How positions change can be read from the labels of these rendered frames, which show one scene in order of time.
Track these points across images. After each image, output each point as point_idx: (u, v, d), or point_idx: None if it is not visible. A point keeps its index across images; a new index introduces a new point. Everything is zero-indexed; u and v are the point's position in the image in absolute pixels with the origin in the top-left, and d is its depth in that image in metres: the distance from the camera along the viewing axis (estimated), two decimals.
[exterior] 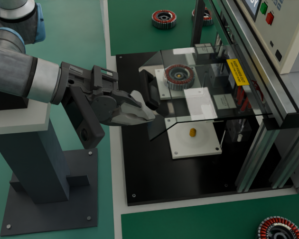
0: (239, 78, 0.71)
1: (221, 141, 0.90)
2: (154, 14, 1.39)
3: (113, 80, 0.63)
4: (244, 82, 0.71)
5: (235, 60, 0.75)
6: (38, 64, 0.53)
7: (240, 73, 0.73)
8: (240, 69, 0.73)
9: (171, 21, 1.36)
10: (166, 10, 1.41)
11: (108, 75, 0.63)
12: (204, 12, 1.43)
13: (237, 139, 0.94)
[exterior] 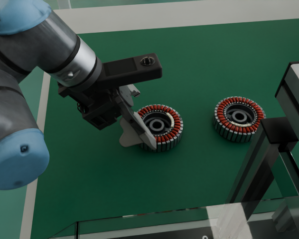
0: None
1: None
2: None
3: None
4: None
5: None
6: None
7: None
8: None
9: (172, 139, 0.64)
10: (162, 107, 0.69)
11: None
12: (239, 107, 0.71)
13: None
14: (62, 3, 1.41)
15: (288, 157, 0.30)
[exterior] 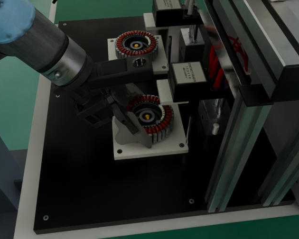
0: None
1: (187, 134, 0.60)
2: (126, 106, 0.64)
3: None
4: None
5: None
6: None
7: None
8: None
9: (160, 132, 0.60)
10: (155, 98, 0.66)
11: None
12: None
13: (212, 131, 0.63)
14: None
15: None
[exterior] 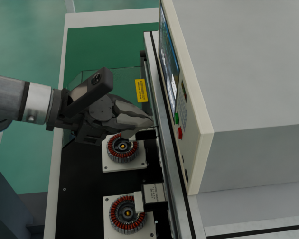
0: (141, 95, 0.86)
1: (154, 229, 0.87)
2: (113, 206, 0.91)
3: None
4: (144, 99, 0.85)
5: (142, 80, 0.90)
6: None
7: (143, 91, 0.87)
8: (144, 88, 0.88)
9: (135, 227, 0.88)
10: (134, 198, 0.93)
11: None
12: None
13: None
14: (69, 8, 2.10)
15: (145, 60, 1.00)
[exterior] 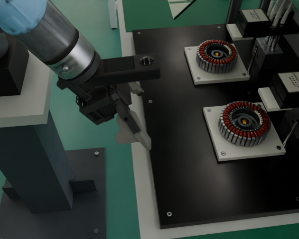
0: None
1: (287, 137, 0.65)
2: (225, 112, 0.70)
3: None
4: None
5: None
6: None
7: None
8: None
9: (261, 135, 0.66)
10: (250, 104, 0.71)
11: None
12: None
13: None
14: None
15: None
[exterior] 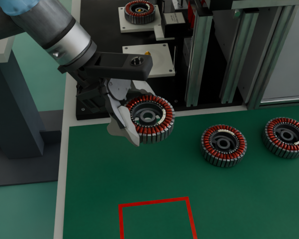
0: None
1: (173, 61, 0.91)
2: (132, 101, 0.65)
3: None
4: None
5: None
6: None
7: None
8: None
9: (150, 134, 0.60)
10: (163, 102, 0.65)
11: None
12: None
13: None
14: None
15: None
